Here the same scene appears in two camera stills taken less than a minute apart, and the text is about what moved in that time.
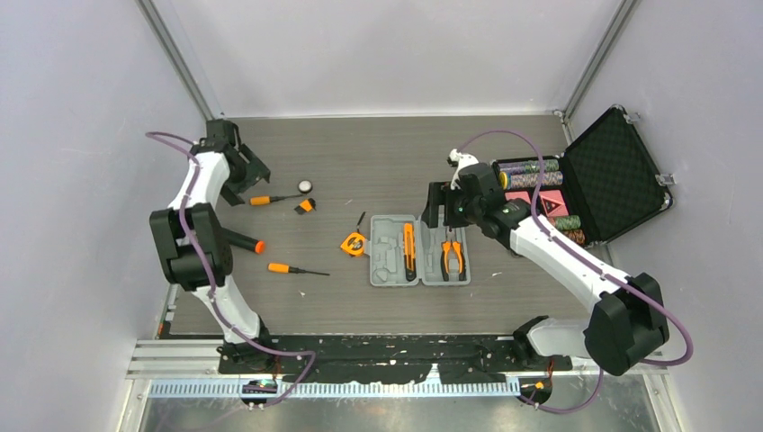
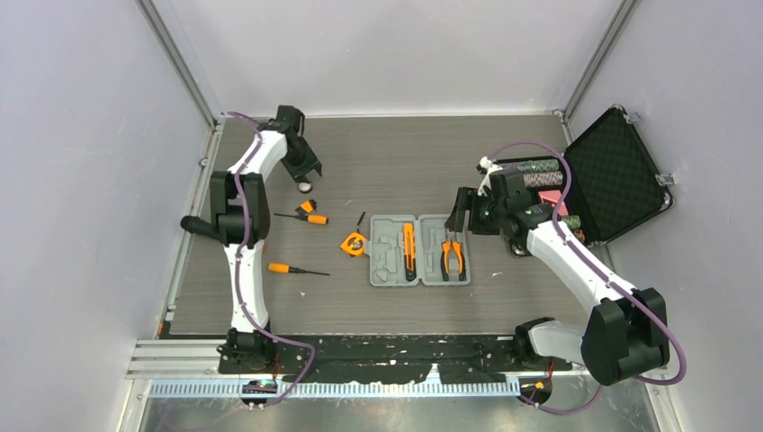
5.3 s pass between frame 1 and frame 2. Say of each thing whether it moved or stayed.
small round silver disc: stayed
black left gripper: moved
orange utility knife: stayed
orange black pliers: stayed
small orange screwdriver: moved
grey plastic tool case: stayed
